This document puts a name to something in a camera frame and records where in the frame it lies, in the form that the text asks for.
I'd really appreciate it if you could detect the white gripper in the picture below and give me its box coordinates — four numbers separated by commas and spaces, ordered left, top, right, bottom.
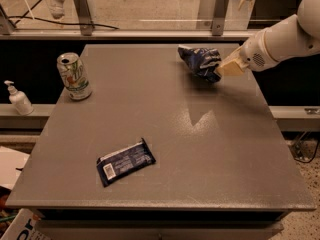
216, 30, 277, 76

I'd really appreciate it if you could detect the blue chip bag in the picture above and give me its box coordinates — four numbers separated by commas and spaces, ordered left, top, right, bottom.
178, 45, 221, 83

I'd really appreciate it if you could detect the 7up soda can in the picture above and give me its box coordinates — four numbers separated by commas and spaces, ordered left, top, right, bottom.
57, 52, 92, 101

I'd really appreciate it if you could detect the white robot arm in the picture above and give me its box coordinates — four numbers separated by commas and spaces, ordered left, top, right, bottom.
216, 0, 320, 76

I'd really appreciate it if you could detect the dark blue snack bar wrapper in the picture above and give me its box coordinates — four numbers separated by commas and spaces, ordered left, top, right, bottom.
96, 138, 156, 187

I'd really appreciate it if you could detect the white pump lotion bottle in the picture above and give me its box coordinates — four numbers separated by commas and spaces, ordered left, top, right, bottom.
4, 80, 34, 115

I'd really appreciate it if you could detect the white paper sheet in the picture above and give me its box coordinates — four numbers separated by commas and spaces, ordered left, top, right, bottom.
0, 146, 29, 190

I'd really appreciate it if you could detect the white cardboard box with print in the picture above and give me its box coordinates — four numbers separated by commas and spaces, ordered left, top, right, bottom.
1, 209, 52, 240

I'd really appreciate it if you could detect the right metal glass bracket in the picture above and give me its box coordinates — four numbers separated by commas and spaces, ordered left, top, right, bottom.
212, 0, 229, 36

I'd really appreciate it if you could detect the metal glass bracket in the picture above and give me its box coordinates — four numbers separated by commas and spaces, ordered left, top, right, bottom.
212, 0, 229, 36
73, 0, 94, 36

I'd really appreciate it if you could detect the black cable on floor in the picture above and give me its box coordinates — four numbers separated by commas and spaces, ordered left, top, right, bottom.
290, 132, 320, 164

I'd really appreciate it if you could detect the left metal glass bracket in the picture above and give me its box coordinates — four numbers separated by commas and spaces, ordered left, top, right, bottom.
73, 0, 94, 36

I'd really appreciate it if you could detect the black cable behind glass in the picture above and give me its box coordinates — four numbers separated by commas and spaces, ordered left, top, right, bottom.
7, 0, 120, 31

